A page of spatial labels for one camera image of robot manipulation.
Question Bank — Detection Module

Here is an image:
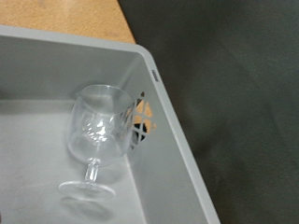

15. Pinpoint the clear wine glass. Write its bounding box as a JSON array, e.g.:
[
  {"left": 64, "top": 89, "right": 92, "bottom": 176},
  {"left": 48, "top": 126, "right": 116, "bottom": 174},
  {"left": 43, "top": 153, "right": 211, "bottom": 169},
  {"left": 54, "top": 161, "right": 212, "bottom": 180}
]
[{"left": 58, "top": 83, "right": 135, "bottom": 202}]

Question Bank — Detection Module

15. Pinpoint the grey plastic crate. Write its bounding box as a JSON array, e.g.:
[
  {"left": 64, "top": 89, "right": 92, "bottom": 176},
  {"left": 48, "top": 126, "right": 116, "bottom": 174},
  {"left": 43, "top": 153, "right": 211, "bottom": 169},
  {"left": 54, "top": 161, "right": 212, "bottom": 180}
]
[{"left": 0, "top": 24, "right": 222, "bottom": 224}]

